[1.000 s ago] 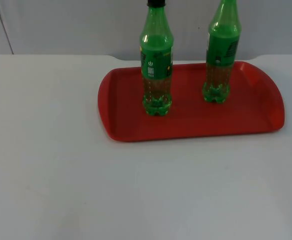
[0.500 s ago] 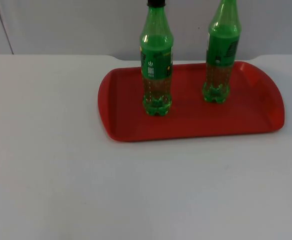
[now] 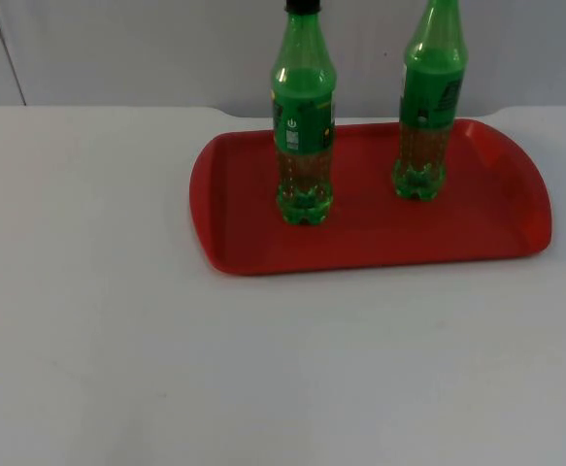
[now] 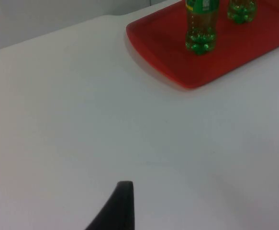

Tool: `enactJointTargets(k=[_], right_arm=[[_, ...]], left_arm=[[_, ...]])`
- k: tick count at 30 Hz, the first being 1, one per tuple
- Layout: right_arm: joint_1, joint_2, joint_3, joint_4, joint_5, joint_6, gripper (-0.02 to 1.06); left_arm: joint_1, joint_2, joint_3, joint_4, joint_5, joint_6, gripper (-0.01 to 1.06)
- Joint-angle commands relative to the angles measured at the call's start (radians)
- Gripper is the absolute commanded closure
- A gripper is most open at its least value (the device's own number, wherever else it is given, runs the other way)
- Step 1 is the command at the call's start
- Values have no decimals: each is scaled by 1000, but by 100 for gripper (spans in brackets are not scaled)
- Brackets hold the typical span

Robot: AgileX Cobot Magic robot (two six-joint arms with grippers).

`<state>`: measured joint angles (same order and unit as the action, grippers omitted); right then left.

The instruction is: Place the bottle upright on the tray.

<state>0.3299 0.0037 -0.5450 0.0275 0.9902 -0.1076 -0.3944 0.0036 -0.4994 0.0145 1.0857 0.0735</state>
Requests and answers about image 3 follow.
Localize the red plastic tray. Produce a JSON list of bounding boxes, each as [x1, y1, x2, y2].
[[187, 117, 553, 278]]

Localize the green plastic bottle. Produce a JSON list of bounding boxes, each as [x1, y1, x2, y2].
[[268, 0, 339, 227], [391, 0, 471, 202]]

